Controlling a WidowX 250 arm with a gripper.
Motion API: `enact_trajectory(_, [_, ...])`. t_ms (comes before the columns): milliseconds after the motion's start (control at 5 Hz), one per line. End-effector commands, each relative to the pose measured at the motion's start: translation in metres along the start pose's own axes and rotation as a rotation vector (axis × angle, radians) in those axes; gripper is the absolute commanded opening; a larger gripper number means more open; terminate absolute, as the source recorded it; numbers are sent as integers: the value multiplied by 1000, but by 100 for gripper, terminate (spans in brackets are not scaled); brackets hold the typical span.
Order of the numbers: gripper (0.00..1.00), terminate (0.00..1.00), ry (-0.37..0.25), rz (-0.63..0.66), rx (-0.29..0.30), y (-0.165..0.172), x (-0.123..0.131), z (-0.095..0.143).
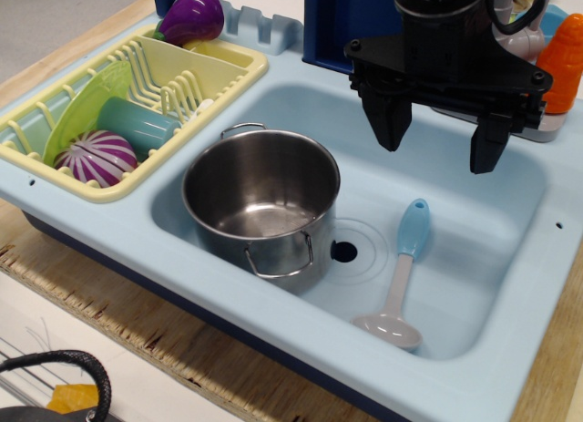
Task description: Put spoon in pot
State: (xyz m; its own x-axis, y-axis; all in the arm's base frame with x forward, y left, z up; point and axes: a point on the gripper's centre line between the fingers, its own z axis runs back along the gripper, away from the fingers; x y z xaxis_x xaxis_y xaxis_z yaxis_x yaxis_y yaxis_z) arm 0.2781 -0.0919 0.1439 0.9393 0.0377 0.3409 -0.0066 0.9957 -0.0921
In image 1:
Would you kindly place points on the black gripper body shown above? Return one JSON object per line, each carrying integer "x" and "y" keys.
{"x": 448, "y": 58}

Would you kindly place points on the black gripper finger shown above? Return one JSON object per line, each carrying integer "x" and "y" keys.
{"x": 389, "y": 116}
{"x": 489, "y": 142}

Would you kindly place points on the light blue toy sink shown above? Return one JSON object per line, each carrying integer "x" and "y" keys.
{"x": 481, "y": 292}

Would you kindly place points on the orange toy carrot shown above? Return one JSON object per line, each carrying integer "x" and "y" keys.
{"x": 562, "y": 59}

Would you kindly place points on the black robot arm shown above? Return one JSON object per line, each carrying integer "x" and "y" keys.
{"x": 447, "y": 57}

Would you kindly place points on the wooden board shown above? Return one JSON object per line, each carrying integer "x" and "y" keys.
{"x": 165, "y": 364}

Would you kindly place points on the yellow tape piece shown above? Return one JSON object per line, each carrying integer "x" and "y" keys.
{"x": 66, "y": 399}

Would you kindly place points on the blue bowl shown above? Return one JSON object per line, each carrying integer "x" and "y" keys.
{"x": 545, "y": 25}

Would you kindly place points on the grey toy faucet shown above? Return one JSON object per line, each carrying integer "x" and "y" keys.
{"x": 527, "y": 43}

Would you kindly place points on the purple white striped toy onion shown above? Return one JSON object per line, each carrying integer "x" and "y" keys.
{"x": 99, "y": 155}

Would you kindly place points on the dark blue box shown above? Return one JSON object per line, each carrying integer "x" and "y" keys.
{"x": 329, "y": 25}

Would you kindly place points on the green toy plate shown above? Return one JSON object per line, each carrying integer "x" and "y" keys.
{"x": 81, "y": 114}

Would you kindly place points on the blue and white ladle spoon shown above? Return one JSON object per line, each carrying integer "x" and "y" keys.
{"x": 388, "y": 324}

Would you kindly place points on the purple toy eggplant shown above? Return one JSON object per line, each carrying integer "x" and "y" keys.
{"x": 191, "y": 20}

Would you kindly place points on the yellow dish rack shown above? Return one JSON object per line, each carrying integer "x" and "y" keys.
{"x": 192, "y": 85}

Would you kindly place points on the teal toy cup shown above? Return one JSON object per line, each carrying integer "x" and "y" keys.
{"x": 143, "y": 128}

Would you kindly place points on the stainless steel pot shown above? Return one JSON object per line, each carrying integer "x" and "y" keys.
{"x": 264, "y": 200}

